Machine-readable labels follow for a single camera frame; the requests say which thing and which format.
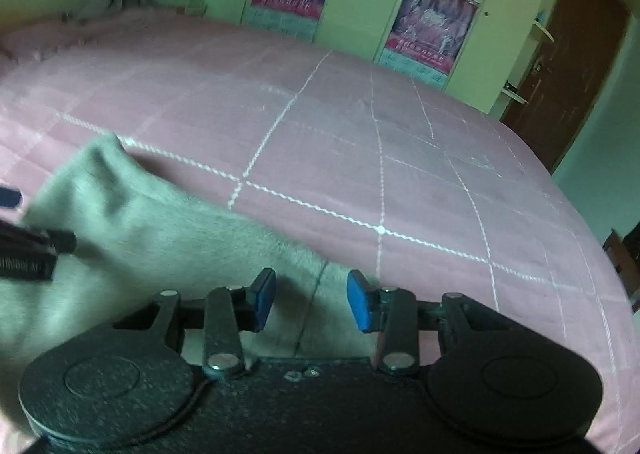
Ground pink checked bed sheet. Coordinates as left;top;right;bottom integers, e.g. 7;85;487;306
1;10;639;453

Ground grey crumpled cloth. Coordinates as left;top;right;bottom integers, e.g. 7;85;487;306
58;0;157;24

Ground dark chair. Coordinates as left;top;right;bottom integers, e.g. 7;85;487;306
603;223;640;313

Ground lower right purple poster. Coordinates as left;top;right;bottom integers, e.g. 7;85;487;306
378;0;477;90

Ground dark brown wooden door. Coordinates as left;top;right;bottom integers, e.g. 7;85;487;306
501;0;630;172

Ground cream corner shelves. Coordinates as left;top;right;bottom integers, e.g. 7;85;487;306
497;0;558;107

